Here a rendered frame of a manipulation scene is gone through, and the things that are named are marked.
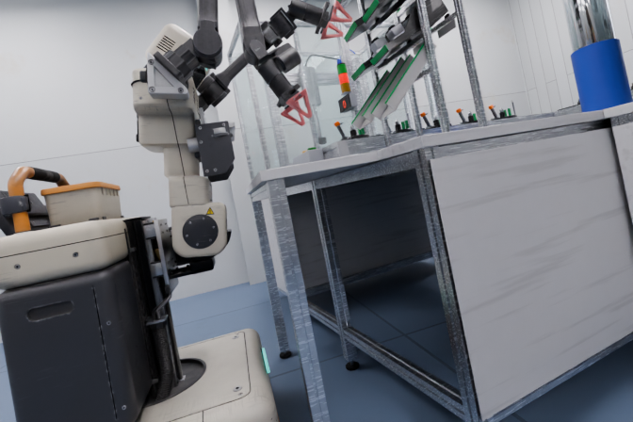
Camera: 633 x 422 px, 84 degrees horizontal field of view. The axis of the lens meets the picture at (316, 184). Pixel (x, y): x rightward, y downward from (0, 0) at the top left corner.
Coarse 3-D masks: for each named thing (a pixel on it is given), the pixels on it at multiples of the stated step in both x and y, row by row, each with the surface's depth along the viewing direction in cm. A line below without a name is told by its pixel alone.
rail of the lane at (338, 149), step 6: (330, 144) 146; (336, 144) 141; (342, 144) 141; (324, 150) 152; (330, 150) 148; (336, 150) 141; (342, 150) 140; (348, 150) 141; (324, 156) 153; (330, 156) 148; (336, 156) 142; (342, 156) 140
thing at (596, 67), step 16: (592, 48) 133; (608, 48) 131; (576, 64) 139; (592, 64) 134; (608, 64) 131; (624, 64) 132; (576, 80) 141; (592, 80) 134; (608, 80) 131; (624, 80) 131; (592, 96) 135; (608, 96) 132; (624, 96) 130
